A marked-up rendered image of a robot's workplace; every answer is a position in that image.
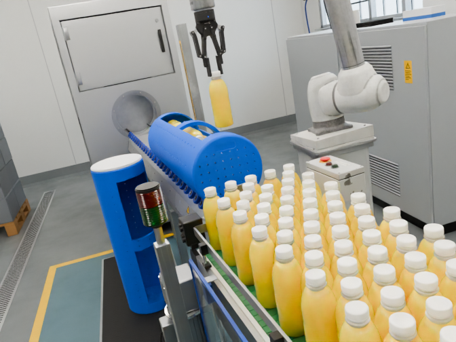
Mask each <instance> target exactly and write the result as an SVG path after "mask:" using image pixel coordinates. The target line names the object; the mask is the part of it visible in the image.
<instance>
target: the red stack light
mask: <svg viewBox="0 0 456 342"><path fill-rule="evenodd" d="M135 194H136V198H137V202H138V206H139V208H142V209H149V208H154V207H156V206H159V205H161V204H162V203H163V202H164V198H163V195H162V189H161V187H159V188H158V189H157V190H155V191H152V192H150V193H135Z"/></svg>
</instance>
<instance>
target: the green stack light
mask: <svg viewBox="0 0 456 342"><path fill-rule="evenodd" d="M139 209H140V214H141V217H142V222H143V225H144V226H145V227H156V226H160V225H162V224H164V223H165V222H166V221H167V220H168V215H167V212H166V207H165V203H164V202H163V203H162V204H161V205H159V206H156V207H154V208H149V209H142V208H139Z"/></svg>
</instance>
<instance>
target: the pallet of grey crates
mask: <svg viewBox="0 0 456 342"><path fill-rule="evenodd" d="M4 136H5V135H4V133H3V130H2V127H1V124H0V227H5V230H6V232H7V235H8V237H9V236H12V235H17V234H19V232H20V230H21V228H22V226H23V224H24V222H25V220H26V218H27V216H28V214H29V212H30V210H31V207H30V205H29V201H28V200H27V199H26V196H25V194H24V190H23V188H22V184H21V182H20V179H19V177H18V173H17V171H16V167H15V165H14V161H13V159H12V154H11V152H10V148H9V147H8V144H7V141H6V138H5V137H4Z"/></svg>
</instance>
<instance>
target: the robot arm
mask: <svg viewBox="0 0 456 342"><path fill-rule="evenodd" d="M324 1H325V4H326V9H327V12H328V17H329V20H330V25H331V29H332V33H333V36H334V39H335V44H336V47H337V52H338V55H339V60H340V63H341V68H342V69H341V70H340V72H339V74H338V78H337V76H336V75H335V74H333V73H329V72H327V73H323V74H321V75H316V76H314V77H312V78H311V79H310V81H309V84H308V88H307V99H308V105H309V112H310V115H311V119H312V124H313V127H312V128H308V129H307V130H308V132H311V133H313V134H315V135H316V136H321V135H323V134H328V133H331V132H336V131H339V130H345V129H349V128H352V127H353V124H350V123H347V122H345V118H344V115H343V114H344V113H363V112H367V111H372V110H373V109H376V108H377V107H379V106H381V105H382V104H383V103H385V102H386V101H387V99H388V98H389V95H390V87H389V85H388V83H387V81H386V79H385V78H384V77H382V76H381V75H378V74H377V73H376V72H375V70H374V68H373V66H372V65H371V64H369V63H367V62H365V61H364V57H363V53H362V48H361V45H360V39H359V36H358V31H357V27H356V22H355V19H354V13H353V9H352V4H351V1H350V0H324ZM189 2H190V6H191V11H195V12H194V17H195V23H196V26H195V29H194V30H193V31H190V35H191V36H192V38H193V43H194V46H195V51H196V54H197V57H198V58H202V60H203V63H204V67H206V70H207V74H208V77H211V76H212V72H211V68H210V60H209V58H207V50H206V40H207V36H210V38H211V39H212V42H213V44H214V48H215V50H216V53H217V55H218V56H216V63H217V67H218V70H219V71H220V72H221V75H222V74H223V68H222V64H223V57H222V55H223V54H224V53H225V52H226V47H225V36H224V30H225V26H224V25H222V26H221V25H218V24H217V22H216V18H215V14H214V9H212V7H215V3H214V0H189ZM216 29H218V33H219V39H220V45H221V48H220V46H219V43H218V41H217V38H216V34H215V31H216ZM197 32H198V33H199V34H200V35H201V40H202V52H201V50H200V45H199V42H198V39H197Z"/></svg>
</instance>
